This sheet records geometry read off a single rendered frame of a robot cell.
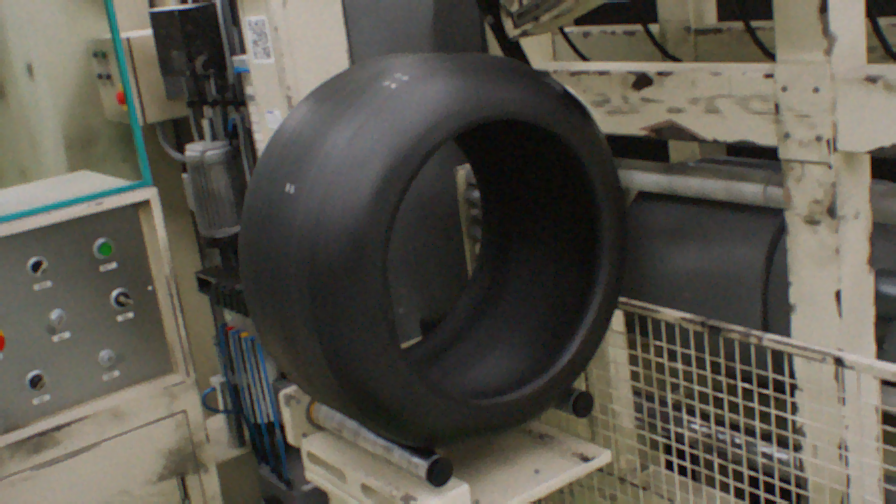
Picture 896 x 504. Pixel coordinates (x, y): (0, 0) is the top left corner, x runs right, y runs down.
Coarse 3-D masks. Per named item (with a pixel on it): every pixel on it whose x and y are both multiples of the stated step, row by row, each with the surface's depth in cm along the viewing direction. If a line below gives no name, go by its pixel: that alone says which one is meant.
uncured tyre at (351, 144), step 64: (384, 64) 157; (448, 64) 150; (512, 64) 155; (320, 128) 149; (384, 128) 143; (448, 128) 146; (512, 128) 183; (576, 128) 159; (256, 192) 155; (320, 192) 142; (384, 192) 142; (512, 192) 189; (576, 192) 179; (256, 256) 153; (320, 256) 141; (384, 256) 142; (512, 256) 191; (576, 256) 182; (256, 320) 158; (320, 320) 143; (384, 320) 144; (448, 320) 188; (512, 320) 189; (576, 320) 178; (320, 384) 152; (384, 384) 146; (448, 384) 183; (512, 384) 177; (448, 448) 159
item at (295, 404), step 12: (288, 396) 180; (300, 396) 182; (288, 408) 181; (300, 408) 182; (288, 420) 181; (300, 420) 182; (312, 420) 183; (288, 432) 183; (300, 432) 183; (312, 432) 184; (300, 444) 183
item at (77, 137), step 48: (0, 0) 181; (48, 0) 185; (96, 0) 190; (0, 48) 182; (48, 48) 186; (96, 48) 191; (0, 96) 183; (48, 96) 188; (96, 96) 192; (0, 144) 184; (48, 144) 189; (96, 144) 194; (0, 192) 185; (48, 192) 190; (96, 192) 194
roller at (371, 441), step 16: (320, 416) 180; (336, 416) 177; (336, 432) 177; (352, 432) 172; (368, 432) 169; (368, 448) 169; (384, 448) 165; (400, 448) 162; (416, 448) 160; (400, 464) 161; (416, 464) 158; (432, 464) 156; (448, 464) 157; (432, 480) 156; (448, 480) 157
